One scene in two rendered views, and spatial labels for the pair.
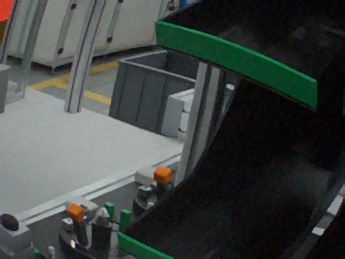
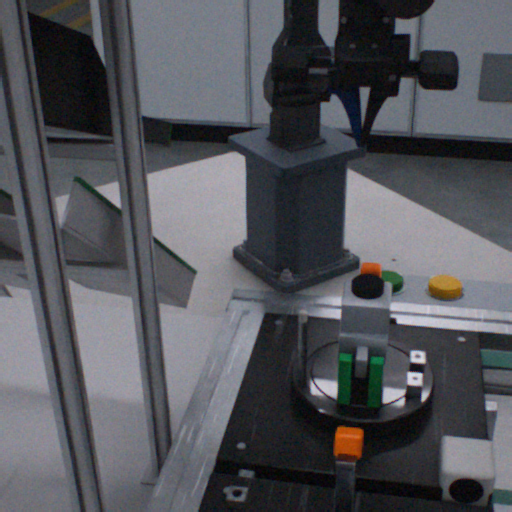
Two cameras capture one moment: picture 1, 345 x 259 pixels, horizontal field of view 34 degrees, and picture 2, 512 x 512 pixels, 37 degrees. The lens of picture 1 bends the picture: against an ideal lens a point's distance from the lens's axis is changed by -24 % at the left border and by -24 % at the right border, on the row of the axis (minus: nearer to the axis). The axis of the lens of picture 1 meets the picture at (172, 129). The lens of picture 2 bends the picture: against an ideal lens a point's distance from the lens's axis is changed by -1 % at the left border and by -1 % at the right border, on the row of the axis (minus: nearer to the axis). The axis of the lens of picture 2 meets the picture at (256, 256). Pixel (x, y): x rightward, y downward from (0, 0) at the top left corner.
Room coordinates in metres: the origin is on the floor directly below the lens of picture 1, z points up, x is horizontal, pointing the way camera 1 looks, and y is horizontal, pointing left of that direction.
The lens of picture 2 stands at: (1.17, -0.06, 1.46)
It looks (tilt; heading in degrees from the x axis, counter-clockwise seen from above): 29 degrees down; 167
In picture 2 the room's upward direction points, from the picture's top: 1 degrees counter-clockwise
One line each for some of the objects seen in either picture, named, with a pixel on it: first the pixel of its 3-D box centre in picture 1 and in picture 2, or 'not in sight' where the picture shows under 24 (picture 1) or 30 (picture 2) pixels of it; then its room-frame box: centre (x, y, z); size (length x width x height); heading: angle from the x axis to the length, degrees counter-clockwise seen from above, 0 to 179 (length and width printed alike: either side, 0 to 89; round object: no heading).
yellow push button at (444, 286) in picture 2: not in sight; (444, 289); (0.44, 0.34, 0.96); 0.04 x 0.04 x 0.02
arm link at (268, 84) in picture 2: not in sight; (299, 80); (0.16, 0.24, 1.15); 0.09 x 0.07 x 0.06; 89
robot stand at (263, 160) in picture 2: not in sight; (295, 203); (0.16, 0.23, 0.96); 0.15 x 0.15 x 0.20; 19
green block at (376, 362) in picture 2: not in sight; (375, 381); (0.65, 0.17, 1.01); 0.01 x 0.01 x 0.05; 66
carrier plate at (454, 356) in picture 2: not in sight; (360, 396); (0.60, 0.18, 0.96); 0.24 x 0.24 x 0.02; 66
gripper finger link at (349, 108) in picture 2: not in sight; (345, 114); (0.42, 0.21, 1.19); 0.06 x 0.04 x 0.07; 155
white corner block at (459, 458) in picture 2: not in sight; (465, 471); (0.73, 0.22, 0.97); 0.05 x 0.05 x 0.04; 66
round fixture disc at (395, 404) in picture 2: not in sight; (361, 380); (0.60, 0.18, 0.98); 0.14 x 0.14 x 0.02
